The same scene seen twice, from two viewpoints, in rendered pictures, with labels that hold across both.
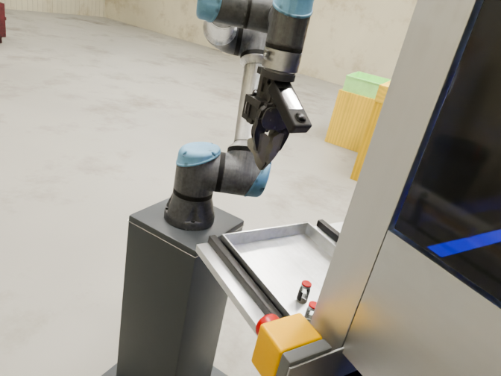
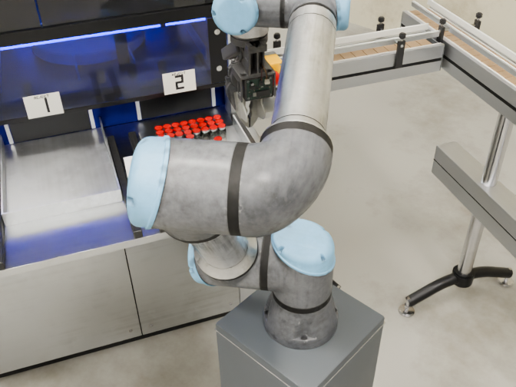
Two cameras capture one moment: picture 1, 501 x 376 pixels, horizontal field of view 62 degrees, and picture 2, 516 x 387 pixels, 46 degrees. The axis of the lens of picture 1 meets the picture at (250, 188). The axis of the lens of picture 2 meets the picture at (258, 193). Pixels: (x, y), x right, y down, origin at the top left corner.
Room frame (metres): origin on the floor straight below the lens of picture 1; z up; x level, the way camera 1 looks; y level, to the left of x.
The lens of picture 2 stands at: (1.89, 0.33, 1.77)
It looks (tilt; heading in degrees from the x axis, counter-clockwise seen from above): 38 degrees down; 198
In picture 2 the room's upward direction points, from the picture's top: 1 degrees counter-clockwise
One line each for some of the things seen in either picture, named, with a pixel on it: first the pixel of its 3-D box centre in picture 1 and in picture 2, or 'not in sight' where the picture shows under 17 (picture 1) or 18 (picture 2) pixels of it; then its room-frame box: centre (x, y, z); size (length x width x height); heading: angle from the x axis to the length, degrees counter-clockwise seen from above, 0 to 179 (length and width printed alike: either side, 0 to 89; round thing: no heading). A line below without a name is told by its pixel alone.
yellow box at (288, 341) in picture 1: (288, 353); (266, 70); (0.43, -0.10, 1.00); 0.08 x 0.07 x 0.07; 36
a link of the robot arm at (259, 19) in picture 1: (274, 16); (248, 3); (0.96, 0.03, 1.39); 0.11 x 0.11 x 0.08; 9
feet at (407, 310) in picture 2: not in sight; (460, 283); (0.16, 0.58, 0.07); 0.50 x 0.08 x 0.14; 126
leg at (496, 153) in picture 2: not in sight; (482, 203); (0.16, 0.58, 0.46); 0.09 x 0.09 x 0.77; 36
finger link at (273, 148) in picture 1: (267, 147); (244, 113); (0.88, -0.02, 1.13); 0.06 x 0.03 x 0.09; 36
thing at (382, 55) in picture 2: not in sight; (338, 57); (0.15, 0.05, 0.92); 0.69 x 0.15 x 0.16; 126
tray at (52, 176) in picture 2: not in sight; (57, 166); (0.87, -0.51, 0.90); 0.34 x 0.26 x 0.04; 36
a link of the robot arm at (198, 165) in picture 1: (199, 167); (299, 260); (1.09, 0.16, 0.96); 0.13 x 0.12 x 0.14; 99
